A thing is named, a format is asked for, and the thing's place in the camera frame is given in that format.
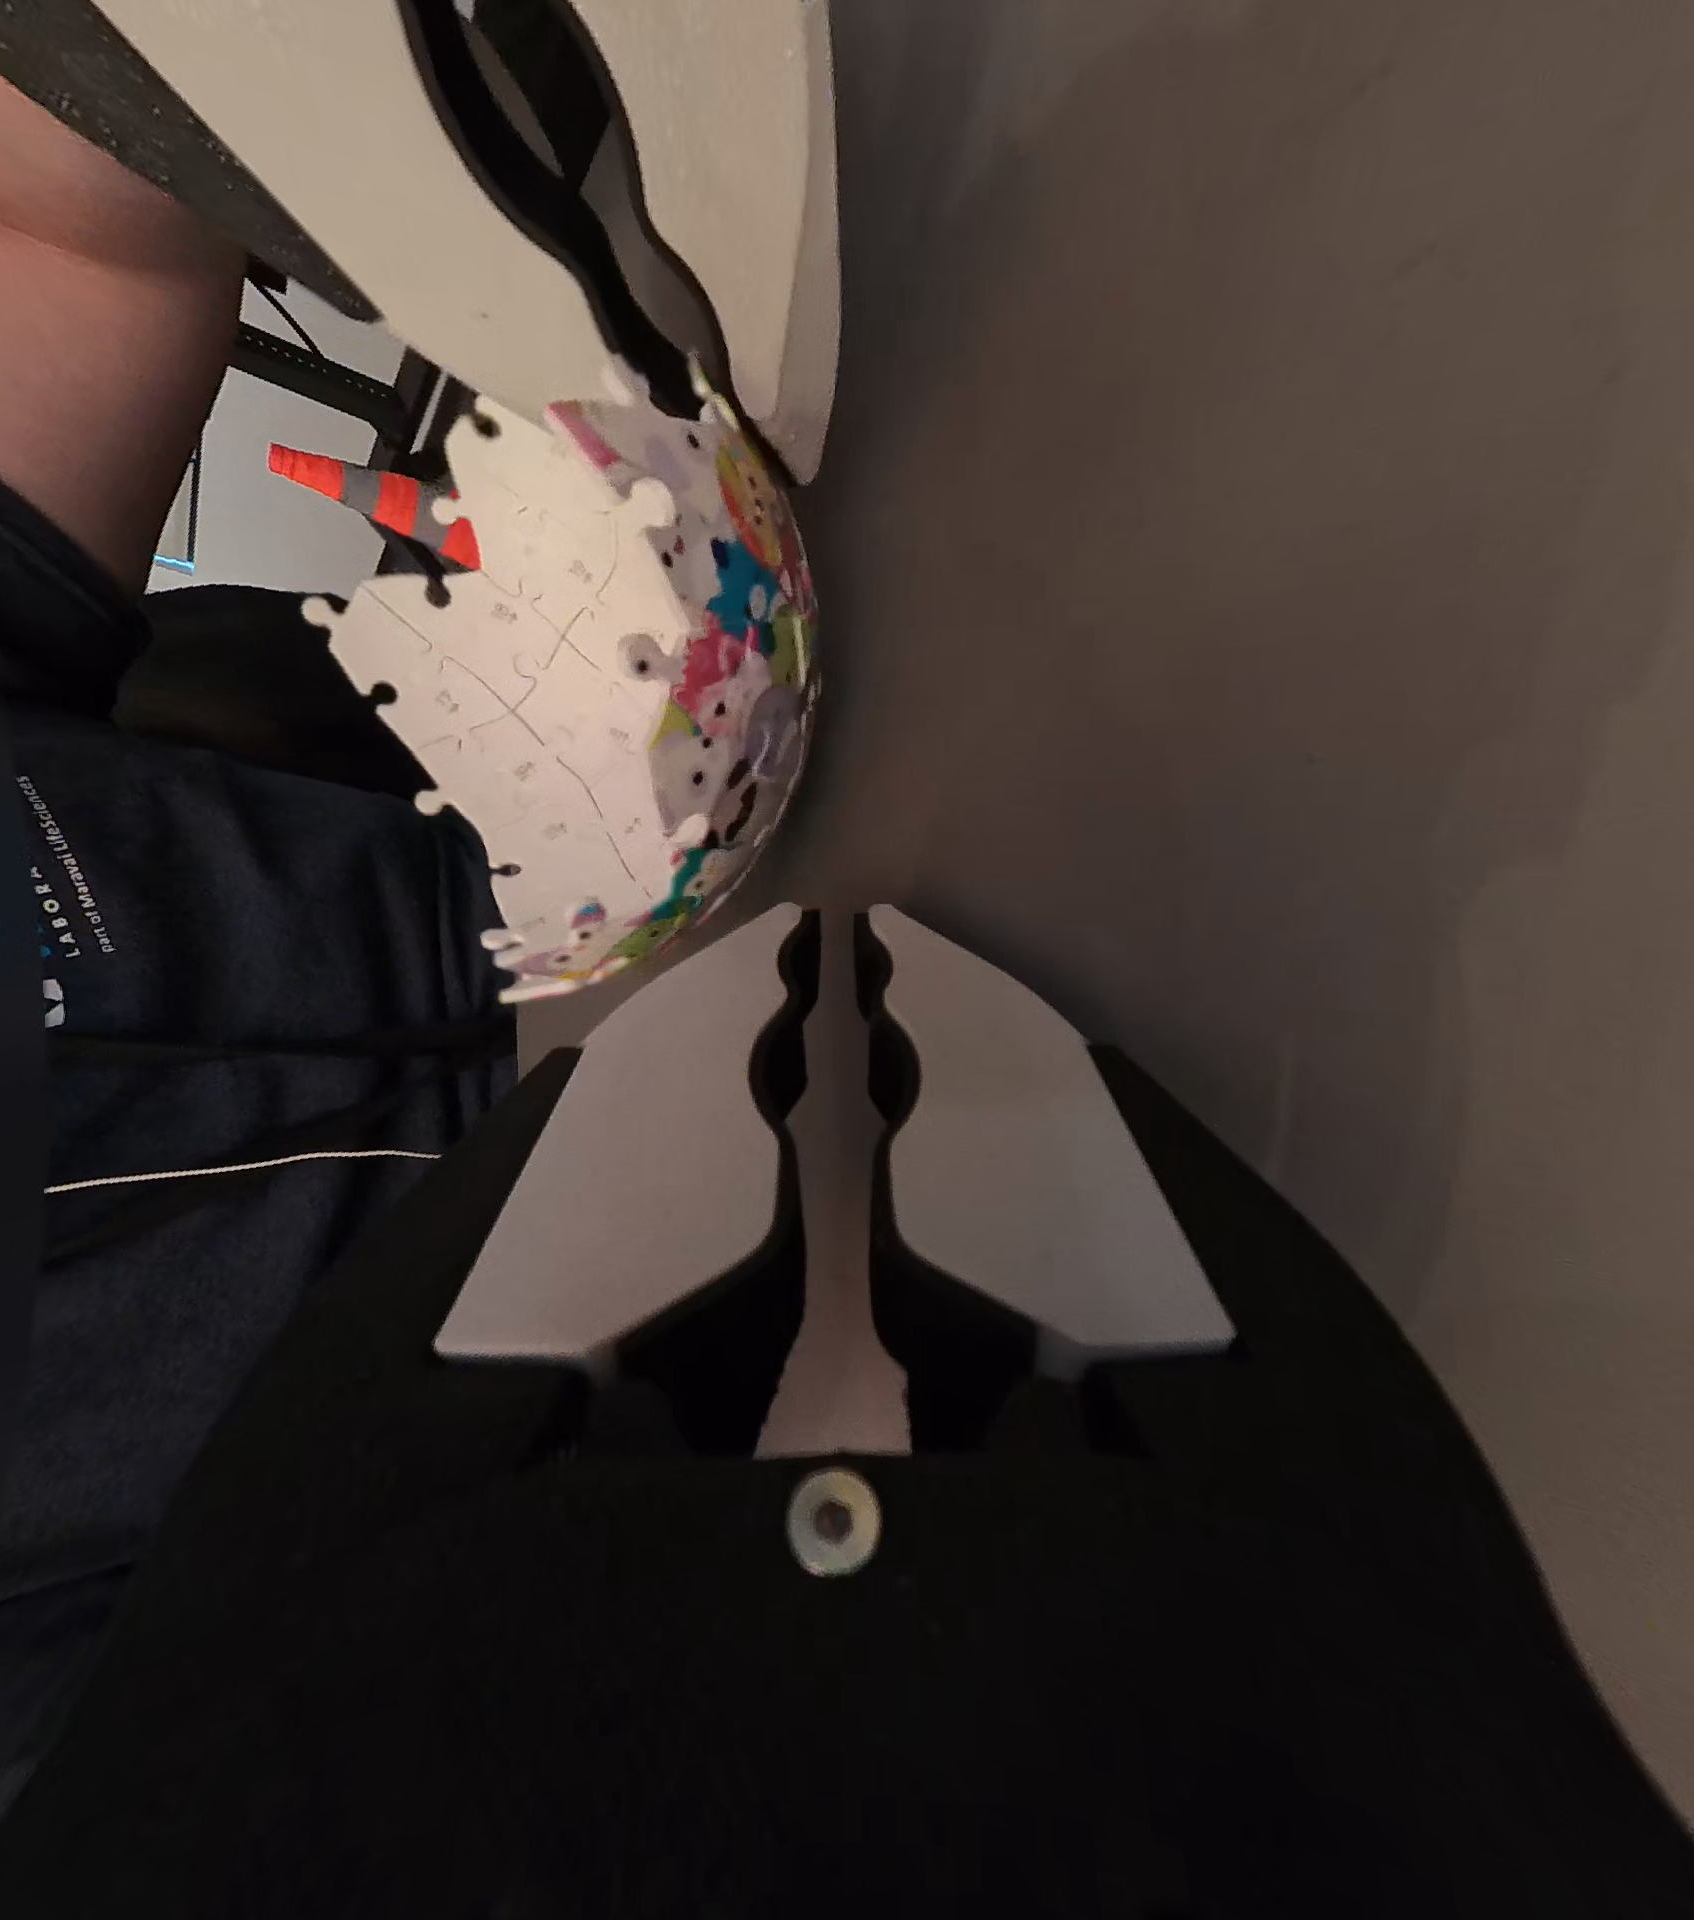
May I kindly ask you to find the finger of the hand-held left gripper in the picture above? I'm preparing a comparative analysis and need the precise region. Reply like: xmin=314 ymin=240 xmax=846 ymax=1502
xmin=81 ymin=0 xmax=675 ymax=423
xmin=531 ymin=0 xmax=843 ymax=489

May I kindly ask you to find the person's left forearm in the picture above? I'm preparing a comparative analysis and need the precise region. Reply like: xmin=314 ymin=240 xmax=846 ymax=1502
xmin=0 ymin=76 xmax=250 ymax=589

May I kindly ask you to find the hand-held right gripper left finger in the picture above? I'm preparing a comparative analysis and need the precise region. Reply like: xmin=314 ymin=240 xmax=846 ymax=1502
xmin=433 ymin=910 xmax=820 ymax=1377

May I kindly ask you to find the assembled white puzzle section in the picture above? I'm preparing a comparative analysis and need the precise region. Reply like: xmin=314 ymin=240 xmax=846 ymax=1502
xmin=302 ymin=376 xmax=826 ymax=1008

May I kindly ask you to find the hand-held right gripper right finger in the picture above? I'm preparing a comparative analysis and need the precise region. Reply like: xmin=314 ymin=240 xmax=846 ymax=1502
xmin=853 ymin=900 xmax=1239 ymax=1377

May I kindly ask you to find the red object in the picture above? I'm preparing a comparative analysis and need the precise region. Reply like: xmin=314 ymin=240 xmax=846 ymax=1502
xmin=267 ymin=443 xmax=484 ymax=578

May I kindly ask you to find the white drawstring cord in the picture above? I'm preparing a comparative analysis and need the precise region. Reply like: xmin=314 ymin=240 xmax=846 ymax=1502
xmin=43 ymin=1144 xmax=450 ymax=1201

